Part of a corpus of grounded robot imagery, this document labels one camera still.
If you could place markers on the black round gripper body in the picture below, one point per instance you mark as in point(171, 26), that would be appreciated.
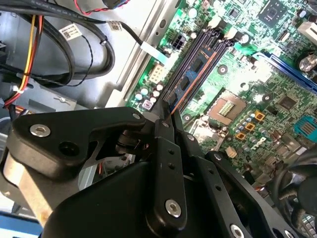
point(111, 203)

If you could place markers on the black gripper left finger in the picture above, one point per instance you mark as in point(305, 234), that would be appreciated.
point(168, 173)

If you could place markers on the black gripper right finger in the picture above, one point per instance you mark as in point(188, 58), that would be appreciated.
point(223, 178)

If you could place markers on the blue RAM stick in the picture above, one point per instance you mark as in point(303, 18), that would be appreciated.
point(190, 74)

